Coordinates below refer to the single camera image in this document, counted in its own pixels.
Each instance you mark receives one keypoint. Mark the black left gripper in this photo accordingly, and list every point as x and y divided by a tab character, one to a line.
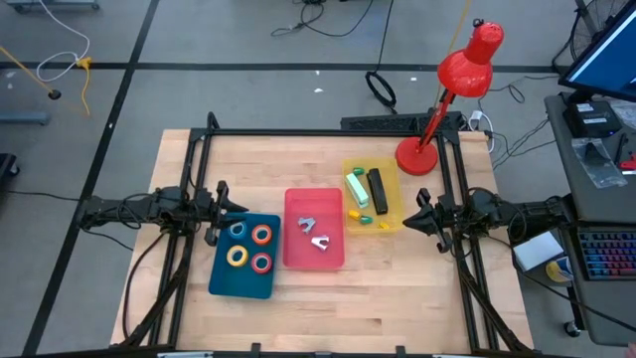
206	211

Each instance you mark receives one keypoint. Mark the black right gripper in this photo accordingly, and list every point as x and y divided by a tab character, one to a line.
457	214

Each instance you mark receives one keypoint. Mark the blue tape roll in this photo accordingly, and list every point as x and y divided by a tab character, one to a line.
231	230

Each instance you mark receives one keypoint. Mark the orange tape roll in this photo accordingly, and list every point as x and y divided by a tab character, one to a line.
254	234

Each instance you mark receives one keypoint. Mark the yellow tape roll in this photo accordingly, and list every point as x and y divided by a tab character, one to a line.
229	256

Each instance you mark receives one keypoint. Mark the red tape roll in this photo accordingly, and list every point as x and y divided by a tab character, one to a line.
254	263

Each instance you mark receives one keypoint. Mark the black stapler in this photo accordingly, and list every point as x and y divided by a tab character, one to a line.
377	191

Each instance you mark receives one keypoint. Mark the mint green stapler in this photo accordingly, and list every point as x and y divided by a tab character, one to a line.
357	190

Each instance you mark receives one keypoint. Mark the silver metal clip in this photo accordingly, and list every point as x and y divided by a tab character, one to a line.
307	225

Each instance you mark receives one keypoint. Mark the silver staple remover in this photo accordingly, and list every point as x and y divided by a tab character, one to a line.
320	242

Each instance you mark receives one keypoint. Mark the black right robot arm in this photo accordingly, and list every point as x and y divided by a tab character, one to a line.
526	214

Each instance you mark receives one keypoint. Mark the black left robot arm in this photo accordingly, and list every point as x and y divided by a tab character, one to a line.
129	209

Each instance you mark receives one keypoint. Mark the yellow translucent plastic bin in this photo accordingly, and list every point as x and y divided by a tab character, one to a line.
395	169

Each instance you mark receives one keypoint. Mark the red desk lamp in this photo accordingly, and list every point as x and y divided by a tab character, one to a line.
416	156

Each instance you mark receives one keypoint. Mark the blue plastic bin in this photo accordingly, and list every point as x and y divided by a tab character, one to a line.
243	283

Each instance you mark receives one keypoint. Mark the pink translucent plastic bin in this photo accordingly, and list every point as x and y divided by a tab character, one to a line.
314	258

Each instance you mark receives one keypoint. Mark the black perforated power strip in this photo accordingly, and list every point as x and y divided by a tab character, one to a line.
387	122

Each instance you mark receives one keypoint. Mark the white power adapter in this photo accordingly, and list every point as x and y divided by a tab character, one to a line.
478	118

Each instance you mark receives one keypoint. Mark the white cardboard box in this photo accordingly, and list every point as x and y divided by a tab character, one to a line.
537	250

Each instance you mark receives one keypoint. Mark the yellow and blue roll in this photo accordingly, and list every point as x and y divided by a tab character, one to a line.
560	269

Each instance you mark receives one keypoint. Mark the clear plastic bag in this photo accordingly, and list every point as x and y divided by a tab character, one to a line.
596	164

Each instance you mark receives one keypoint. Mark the backlit rainbow keyboard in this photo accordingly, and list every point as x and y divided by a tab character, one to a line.
608	253

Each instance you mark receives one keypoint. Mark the grey side desk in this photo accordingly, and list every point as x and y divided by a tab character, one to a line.
616	204

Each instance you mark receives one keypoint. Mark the black mini computer box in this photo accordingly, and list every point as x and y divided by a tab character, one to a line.
591	118

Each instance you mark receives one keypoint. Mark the red tool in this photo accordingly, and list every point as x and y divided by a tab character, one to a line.
630	163

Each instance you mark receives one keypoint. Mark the grey floor bar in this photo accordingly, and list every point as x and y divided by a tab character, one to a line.
25	118

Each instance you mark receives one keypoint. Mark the black caster foot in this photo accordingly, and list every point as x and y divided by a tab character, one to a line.
7	164

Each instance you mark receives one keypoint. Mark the black computer monitor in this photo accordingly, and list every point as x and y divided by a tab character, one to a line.
606	59

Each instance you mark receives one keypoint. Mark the black floor fan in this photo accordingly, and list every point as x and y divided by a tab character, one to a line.
586	30

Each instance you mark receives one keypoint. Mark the grey cart base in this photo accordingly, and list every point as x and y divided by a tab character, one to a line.
49	5

